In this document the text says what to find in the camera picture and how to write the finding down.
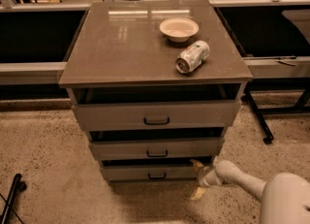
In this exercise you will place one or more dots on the grey top drawer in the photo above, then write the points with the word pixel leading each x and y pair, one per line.
pixel 140 116

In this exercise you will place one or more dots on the white paper bowl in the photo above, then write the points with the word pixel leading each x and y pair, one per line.
pixel 179 29

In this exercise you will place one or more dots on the grey drawer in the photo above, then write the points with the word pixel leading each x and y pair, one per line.
pixel 153 149
pixel 143 173
pixel 140 116

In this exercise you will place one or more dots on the grey middle drawer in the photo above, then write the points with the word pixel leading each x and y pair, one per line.
pixel 153 149

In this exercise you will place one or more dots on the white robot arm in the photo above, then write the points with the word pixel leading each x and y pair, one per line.
pixel 284 198

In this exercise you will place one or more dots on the black stand leg right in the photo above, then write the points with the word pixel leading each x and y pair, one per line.
pixel 298 108

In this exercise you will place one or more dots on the grey drawer cabinet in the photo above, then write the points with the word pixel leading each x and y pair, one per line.
pixel 122 57

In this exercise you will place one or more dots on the black stand leg left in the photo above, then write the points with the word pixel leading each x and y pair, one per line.
pixel 17 186

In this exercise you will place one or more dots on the grey bottom drawer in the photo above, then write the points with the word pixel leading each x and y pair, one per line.
pixel 143 173

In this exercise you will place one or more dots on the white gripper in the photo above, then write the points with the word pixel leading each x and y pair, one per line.
pixel 203 177

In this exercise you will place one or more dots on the black stand leg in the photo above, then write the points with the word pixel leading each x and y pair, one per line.
pixel 298 108
pixel 17 186

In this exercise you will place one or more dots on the silver soda can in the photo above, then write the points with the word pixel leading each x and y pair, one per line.
pixel 192 57

